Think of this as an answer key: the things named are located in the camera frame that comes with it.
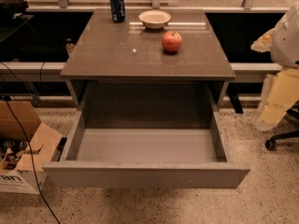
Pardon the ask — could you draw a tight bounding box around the black cable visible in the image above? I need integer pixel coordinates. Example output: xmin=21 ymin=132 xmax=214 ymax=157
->
xmin=0 ymin=62 xmax=62 ymax=224

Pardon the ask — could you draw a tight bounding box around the red apple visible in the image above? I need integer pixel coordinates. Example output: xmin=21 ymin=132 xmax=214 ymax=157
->
xmin=162 ymin=31 xmax=182 ymax=52

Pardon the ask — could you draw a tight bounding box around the blue soda can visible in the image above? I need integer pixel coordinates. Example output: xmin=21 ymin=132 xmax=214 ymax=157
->
xmin=110 ymin=0 xmax=125 ymax=22

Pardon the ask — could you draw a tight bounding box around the white bowl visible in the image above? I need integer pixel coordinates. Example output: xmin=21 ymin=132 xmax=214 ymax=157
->
xmin=138 ymin=10 xmax=171 ymax=29

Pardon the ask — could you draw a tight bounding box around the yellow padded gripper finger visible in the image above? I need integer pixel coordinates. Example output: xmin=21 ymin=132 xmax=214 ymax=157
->
xmin=250 ymin=28 xmax=275 ymax=53

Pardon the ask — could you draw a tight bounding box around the black bag on shelf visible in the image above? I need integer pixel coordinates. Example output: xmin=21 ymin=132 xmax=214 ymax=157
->
xmin=0 ymin=0 xmax=29 ymax=21

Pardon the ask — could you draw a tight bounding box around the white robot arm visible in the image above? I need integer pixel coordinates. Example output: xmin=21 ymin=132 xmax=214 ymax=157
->
xmin=250 ymin=2 xmax=299 ymax=131

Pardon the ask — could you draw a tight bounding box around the cardboard box with cans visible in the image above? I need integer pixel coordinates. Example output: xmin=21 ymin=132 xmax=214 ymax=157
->
xmin=0 ymin=101 xmax=62 ymax=194

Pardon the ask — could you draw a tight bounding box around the grey top drawer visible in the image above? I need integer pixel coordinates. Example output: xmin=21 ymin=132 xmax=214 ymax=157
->
xmin=42 ymin=83 xmax=251 ymax=189

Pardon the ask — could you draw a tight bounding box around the black office chair base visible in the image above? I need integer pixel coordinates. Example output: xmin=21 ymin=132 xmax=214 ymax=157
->
xmin=264 ymin=107 xmax=299 ymax=152

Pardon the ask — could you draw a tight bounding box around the grey drawer cabinet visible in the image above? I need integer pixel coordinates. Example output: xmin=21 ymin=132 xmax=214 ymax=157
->
xmin=61 ymin=9 xmax=235 ymax=105

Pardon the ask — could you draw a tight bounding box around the small bottle behind cabinet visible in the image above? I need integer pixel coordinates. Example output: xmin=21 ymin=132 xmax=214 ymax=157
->
xmin=65 ymin=38 xmax=75 ymax=55

